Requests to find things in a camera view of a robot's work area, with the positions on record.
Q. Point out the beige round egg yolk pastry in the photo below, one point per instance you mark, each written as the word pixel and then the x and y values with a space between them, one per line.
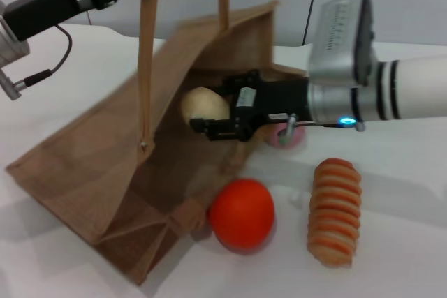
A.
pixel 204 104

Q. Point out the brown jute handbag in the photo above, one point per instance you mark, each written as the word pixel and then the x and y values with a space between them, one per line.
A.
pixel 104 172

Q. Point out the striped long bread loaf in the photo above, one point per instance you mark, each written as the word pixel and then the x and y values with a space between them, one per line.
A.
pixel 334 212

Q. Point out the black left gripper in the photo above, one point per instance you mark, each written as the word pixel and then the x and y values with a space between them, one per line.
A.
pixel 52 10

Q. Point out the pink peach bun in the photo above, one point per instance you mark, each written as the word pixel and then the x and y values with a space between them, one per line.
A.
pixel 297 139

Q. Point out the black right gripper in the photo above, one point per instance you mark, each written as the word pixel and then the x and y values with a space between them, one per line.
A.
pixel 279 100

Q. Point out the orange red pear toy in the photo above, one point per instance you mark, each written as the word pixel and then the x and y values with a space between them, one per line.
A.
pixel 241 212

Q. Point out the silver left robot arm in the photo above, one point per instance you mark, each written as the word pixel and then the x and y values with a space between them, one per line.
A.
pixel 12 46

